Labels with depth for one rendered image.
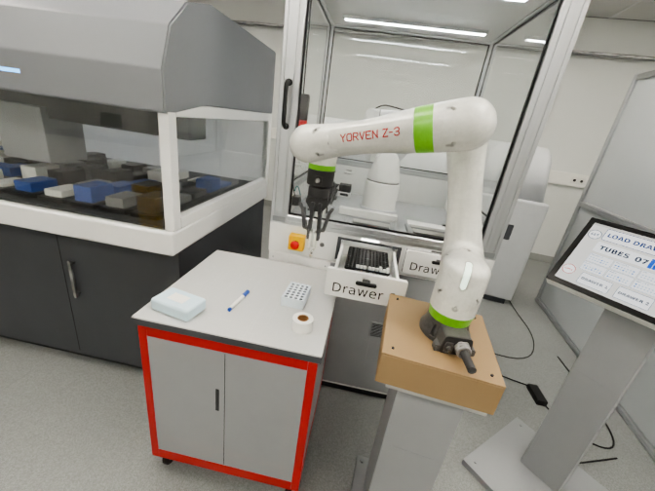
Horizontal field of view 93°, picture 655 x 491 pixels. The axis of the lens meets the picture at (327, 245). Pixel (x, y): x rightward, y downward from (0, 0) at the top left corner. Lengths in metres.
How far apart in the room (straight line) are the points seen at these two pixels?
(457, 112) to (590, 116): 4.22
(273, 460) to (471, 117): 1.28
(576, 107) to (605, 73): 0.40
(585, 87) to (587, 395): 3.86
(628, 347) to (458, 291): 0.82
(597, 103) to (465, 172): 4.08
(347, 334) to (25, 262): 1.63
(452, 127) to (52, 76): 1.36
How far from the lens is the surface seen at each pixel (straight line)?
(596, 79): 5.01
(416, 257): 1.45
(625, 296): 1.46
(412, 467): 1.31
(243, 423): 1.31
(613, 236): 1.58
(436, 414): 1.13
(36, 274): 2.12
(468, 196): 1.01
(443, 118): 0.82
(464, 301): 0.93
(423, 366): 0.92
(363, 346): 1.72
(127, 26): 1.45
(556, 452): 1.90
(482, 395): 0.98
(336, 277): 1.13
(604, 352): 1.62
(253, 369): 1.11
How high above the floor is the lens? 1.42
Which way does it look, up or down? 22 degrees down
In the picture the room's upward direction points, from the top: 8 degrees clockwise
